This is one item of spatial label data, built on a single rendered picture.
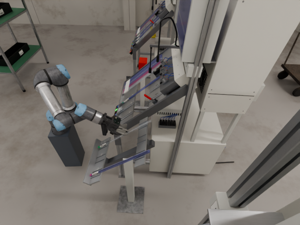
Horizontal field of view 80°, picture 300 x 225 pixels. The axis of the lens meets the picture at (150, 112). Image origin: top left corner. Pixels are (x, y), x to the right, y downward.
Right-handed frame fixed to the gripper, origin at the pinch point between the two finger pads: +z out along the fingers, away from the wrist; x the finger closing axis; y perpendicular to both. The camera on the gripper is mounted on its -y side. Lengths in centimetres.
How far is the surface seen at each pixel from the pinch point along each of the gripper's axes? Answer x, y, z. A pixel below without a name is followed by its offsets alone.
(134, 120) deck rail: 16.5, -2.8, 5.9
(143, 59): 125, -10, 10
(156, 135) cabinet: 23.2, -13.4, 34.6
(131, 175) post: -13.9, -25.7, 21.3
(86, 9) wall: 432, -134, -108
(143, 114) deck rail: 16.5, 7.5, 7.2
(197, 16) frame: 15, 77, -10
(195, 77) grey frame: 13, 54, 12
